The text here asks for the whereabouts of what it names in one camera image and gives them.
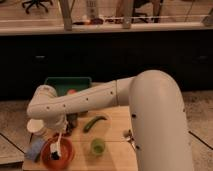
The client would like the metal clip tool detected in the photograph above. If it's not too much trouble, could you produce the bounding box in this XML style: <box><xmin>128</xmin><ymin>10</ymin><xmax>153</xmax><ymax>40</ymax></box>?
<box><xmin>123</xmin><ymin>130</ymin><xmax>135</xmax><ymax>148</ymax></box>

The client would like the green cucumber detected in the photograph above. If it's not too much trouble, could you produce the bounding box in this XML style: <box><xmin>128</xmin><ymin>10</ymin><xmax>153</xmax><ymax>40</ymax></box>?
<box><xmin>83</xmin><ymin>116</ymin><xmax>107</xmax><ymax>133</ymax></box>

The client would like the white cup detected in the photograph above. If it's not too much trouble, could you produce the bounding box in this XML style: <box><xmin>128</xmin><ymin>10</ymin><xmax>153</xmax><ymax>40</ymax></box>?
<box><xmin>27</xmin><ymin>119</ymin><xmax>45</xmax><ymax>136</ymax></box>

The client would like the green cup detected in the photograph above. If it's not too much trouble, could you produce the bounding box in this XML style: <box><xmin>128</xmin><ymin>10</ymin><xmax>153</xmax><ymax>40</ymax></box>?
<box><xmin>91</xmin><ymin>138</ymin><xmax>105</xmax><ymax>156</ymax></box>

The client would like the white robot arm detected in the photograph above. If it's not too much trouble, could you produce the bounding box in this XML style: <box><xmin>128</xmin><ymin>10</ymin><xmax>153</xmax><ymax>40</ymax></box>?
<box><xmin>27</xmin><ymin>70</ymin><xmax>195</xmax><ymax>171</ymax></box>

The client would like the green bin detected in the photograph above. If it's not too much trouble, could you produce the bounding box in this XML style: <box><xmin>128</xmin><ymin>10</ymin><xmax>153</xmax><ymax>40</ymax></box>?
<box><xmin>45</xmin><ymin>77</ymin><xmax>92</xmax><ymax>96</ymax></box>

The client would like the black office chair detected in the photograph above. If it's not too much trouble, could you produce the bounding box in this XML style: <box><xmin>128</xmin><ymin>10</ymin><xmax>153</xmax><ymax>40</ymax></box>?
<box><xmin>21</xmin><ymin>0</ymin><xmax>53</xmax><ymax>14</ymax></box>

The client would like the orange red object in bin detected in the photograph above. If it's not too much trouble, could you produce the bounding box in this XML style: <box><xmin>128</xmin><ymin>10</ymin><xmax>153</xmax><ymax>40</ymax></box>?
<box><xmin>67</xmin><ymin>89</ymin><xmax>77</xmax><ymax>95</ymax></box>

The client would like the red bowl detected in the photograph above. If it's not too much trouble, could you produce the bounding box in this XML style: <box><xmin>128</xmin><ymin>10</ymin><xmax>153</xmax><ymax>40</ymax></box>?
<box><xmin>40</xmin><ymin>137</ymin><xmax>75</xmax><ymax>171</ymax></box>

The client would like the white dish brush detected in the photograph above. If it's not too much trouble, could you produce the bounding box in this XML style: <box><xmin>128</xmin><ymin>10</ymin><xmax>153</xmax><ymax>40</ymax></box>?
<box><xmin>50</xmin><ymin>134</ymin><xmax>62</xmax><ymax>160</ymax></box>

